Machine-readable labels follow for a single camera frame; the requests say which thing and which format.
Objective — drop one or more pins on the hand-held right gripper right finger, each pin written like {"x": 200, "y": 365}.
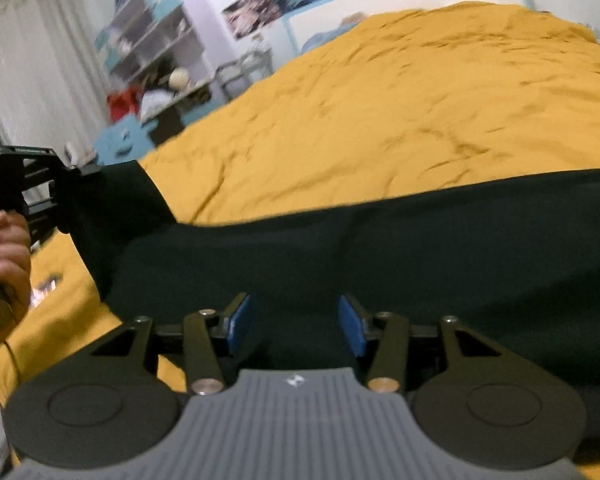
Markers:
{"x": 352, "y": 327}

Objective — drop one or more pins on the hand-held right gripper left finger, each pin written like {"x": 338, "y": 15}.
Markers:
{"x": 240, "y": 327}

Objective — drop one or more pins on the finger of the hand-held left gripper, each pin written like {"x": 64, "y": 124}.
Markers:
{"x": 87, "y": 170}

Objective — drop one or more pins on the dark green pants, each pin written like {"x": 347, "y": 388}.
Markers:
{"x": 380, "y": 255}

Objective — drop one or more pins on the person's left hand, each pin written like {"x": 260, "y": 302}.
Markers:
{"x": 7, "y": 255}

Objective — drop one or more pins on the red bag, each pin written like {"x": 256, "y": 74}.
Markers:
{"x": 124, "y": 102}

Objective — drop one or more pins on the white curtain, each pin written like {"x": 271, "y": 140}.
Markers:
{"x": 35, "y": 60}

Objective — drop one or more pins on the beige ball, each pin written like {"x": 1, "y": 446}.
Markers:
{"x": 179, "y": 79}

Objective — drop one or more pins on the white and blue shelf unit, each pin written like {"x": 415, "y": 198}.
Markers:
{"x": 145, "y": 25}

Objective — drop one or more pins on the mustard yellow blanket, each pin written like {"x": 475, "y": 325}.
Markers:
{"x": 405, "y": 110}

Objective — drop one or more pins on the light blue pillow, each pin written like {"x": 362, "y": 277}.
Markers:
{"x": 330, "y": 35}

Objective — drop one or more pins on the metal frame chair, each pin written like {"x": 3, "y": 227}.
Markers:
{"x": 245, "y": 70}

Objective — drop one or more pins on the wall poster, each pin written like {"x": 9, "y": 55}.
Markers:
{"x": 257, "y": 2}

